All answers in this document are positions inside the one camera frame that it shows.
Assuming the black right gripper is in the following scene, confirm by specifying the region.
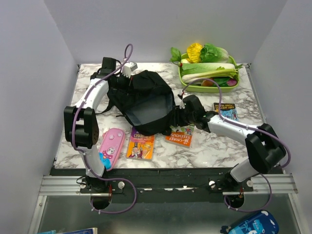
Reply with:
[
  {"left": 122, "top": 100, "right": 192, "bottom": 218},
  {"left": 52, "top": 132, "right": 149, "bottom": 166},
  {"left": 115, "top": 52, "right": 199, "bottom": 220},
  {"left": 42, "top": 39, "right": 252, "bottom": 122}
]
[{"left": 169, "top": 105, "right": 195, "bottom": 127}]

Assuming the orange treehouse book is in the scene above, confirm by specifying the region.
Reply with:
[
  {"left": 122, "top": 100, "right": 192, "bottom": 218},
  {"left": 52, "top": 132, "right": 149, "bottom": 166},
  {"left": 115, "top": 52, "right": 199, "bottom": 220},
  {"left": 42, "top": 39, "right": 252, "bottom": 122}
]
[{"left": 165, "top": 125, "right": 194, "bottom": 148}]

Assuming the dark blue treehouse book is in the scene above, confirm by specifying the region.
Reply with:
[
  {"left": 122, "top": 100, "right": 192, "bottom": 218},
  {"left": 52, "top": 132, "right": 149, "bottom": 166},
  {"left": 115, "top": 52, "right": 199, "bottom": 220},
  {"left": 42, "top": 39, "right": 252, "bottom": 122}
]
[{"left": 220, "top": 103, "right": 239, "bottom": 121}]

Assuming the black student backpack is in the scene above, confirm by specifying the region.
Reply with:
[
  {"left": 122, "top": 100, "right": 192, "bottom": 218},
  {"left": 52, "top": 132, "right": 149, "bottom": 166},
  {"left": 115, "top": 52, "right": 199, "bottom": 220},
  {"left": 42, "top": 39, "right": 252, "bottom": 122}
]
[{"left": 99, "top": 70, "right": 176, "bottom": 136}]

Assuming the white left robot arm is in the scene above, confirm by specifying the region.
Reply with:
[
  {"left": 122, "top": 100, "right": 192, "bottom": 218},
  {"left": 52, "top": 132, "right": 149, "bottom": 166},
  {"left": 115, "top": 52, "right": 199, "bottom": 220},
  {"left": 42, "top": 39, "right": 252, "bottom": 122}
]
[{"left": 63, "top": 57, "right": 126, "bottom": 193}]

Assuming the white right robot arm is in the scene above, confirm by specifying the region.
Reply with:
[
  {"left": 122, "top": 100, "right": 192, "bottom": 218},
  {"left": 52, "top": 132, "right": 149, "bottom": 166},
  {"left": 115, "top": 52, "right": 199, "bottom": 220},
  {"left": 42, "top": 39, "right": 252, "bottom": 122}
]
[{"left": 173, "top": 95, "right": 287, "bottom": 191}]

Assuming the green plastic vegetable tray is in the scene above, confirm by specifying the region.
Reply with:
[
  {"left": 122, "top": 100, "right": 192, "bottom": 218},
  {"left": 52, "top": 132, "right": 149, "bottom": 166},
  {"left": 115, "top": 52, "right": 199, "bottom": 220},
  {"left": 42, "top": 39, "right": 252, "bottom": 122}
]
[{"left": 178, "top": 54, "right": 242, "bottom": 93}]

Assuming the white-stemmed cabbage stalk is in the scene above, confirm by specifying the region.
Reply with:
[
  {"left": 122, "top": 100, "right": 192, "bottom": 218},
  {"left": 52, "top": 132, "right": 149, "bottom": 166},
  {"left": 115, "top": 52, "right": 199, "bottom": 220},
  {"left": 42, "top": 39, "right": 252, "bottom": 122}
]
[{"left": 182, "top": 69, "right": 238, "bottom": 83}]

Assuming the purple vegetable toy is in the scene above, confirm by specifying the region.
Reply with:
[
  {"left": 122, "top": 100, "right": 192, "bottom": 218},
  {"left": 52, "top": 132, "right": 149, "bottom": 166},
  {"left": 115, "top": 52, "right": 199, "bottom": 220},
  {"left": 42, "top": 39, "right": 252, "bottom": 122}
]
[{"left": 227, "top": 78, "right": 237, "bottom": 87}]

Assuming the pink cartoon pencil case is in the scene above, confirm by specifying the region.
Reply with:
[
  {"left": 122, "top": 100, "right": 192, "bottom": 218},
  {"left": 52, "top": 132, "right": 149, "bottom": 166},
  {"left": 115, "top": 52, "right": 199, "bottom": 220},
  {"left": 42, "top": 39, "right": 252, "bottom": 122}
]
[{"left": 98, "top": 128, "right": 125, "bottom": 171}]

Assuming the green leafy sprig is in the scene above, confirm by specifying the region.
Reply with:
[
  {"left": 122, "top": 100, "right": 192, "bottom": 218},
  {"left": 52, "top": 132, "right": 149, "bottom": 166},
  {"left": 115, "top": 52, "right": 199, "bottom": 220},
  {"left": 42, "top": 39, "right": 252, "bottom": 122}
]
[{"left": 170, "top": 47, "right": 181, "bottom": 66}]

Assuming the green lettuce leaf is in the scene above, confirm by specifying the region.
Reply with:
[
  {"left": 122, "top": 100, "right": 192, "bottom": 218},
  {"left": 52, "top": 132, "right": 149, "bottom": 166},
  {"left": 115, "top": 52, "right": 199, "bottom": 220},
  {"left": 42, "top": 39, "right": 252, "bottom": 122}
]
[{"left": 200, "top": 43, "right": 229, "bottom": 63}]

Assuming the Roald Dahl Charlie book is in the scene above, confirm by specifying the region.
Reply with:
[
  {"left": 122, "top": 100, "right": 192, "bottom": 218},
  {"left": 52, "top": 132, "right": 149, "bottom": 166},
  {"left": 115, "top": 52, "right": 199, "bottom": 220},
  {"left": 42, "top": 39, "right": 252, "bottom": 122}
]
[{"left": 126, "top": 127, "right": 155, "bottom": 160}]

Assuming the yellow fabric flower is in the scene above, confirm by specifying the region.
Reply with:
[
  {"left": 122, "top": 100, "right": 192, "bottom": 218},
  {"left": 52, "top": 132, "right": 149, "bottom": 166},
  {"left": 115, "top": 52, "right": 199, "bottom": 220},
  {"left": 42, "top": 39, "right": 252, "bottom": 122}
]
[{"left": 186, "top": 43, "right": 203, "bottom": 63}]

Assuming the blue shark pencil case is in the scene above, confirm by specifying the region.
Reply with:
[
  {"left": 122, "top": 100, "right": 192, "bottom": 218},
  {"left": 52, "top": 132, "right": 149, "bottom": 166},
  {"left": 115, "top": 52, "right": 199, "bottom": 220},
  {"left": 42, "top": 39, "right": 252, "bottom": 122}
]
[{"left": 220, "top": 210, "right": 280, "bottom": 234}]

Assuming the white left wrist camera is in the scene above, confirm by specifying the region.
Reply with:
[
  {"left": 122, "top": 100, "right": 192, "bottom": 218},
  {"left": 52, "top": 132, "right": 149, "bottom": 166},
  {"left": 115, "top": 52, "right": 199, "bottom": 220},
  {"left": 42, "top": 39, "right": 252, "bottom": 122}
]
[{"left": 121, "top": 62, "right": 137, "bottom": 78}]

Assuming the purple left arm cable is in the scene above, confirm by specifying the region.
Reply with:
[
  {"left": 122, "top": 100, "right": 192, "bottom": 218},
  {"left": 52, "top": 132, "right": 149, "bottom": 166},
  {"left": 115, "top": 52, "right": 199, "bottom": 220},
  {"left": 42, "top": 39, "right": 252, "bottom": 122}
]
[{"left": 71, "top": 43, "right": 137, "bottom": 215}]

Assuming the aluminium mounting rail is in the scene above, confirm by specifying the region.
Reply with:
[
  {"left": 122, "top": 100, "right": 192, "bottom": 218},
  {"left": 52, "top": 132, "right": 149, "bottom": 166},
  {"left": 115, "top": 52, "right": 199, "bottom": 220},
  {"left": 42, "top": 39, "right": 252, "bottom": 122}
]
[{"left": 39, "top": 174, "right": 298, "bottom": 196}]

